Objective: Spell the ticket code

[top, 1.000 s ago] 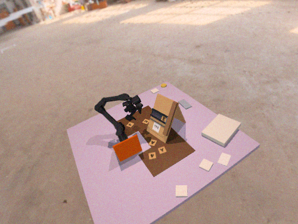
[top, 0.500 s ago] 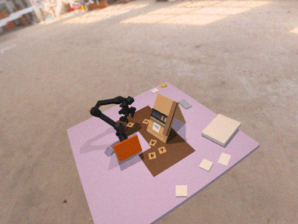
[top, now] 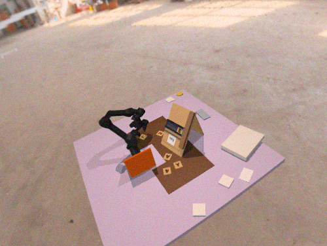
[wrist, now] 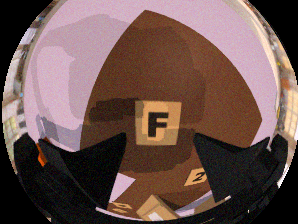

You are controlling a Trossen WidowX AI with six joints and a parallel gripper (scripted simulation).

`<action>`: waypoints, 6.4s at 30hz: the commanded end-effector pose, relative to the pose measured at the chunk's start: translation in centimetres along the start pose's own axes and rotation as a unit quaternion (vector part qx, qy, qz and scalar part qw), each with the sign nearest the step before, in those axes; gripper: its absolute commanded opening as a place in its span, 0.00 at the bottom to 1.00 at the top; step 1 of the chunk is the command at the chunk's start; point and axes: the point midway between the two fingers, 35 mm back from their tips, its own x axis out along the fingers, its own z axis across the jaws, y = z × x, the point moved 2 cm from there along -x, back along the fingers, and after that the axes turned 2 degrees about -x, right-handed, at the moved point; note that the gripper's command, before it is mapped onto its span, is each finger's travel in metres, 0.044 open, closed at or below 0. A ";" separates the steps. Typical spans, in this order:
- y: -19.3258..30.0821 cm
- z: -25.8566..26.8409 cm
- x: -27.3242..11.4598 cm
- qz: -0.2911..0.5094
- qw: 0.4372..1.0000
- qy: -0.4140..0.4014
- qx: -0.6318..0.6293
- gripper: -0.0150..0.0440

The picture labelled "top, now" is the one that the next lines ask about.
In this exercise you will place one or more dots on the grey flat rectangular tile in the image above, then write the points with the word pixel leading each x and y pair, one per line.
pixel 203 114

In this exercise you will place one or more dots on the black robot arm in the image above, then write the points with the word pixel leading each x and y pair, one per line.
pixel 130 140

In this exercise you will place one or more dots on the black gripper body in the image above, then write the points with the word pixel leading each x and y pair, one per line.
pixel 139 125

